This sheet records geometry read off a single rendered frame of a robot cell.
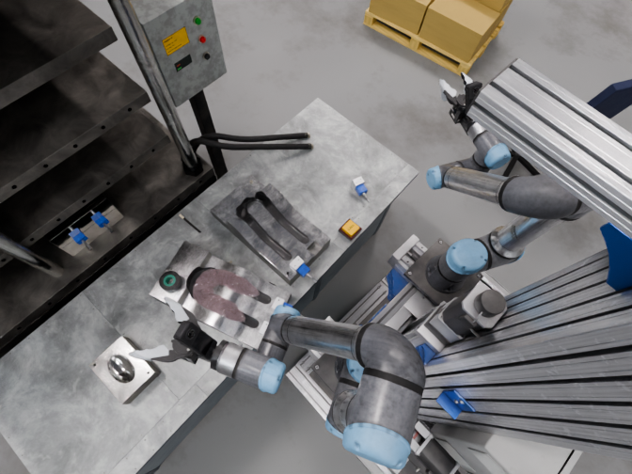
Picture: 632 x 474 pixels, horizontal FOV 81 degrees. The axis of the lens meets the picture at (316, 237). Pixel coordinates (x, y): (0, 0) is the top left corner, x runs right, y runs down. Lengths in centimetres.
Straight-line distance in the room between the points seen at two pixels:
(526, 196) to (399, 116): 237
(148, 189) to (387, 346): 151
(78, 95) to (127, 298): 81
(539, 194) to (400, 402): 58
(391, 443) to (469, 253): 77
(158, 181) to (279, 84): 173
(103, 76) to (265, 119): 165
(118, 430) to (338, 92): 277
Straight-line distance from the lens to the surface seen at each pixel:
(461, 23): 360
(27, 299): 199
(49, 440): 182
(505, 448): 130
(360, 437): 72
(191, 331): 88
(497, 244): 135
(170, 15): 163
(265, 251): 160
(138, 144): 180
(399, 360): 72
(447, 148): 321
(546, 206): 101
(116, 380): 165
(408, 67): 370
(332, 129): 205
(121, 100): 162
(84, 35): 148
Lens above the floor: 238
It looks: 67 degrees down
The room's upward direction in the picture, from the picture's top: 8 degrees clockwise
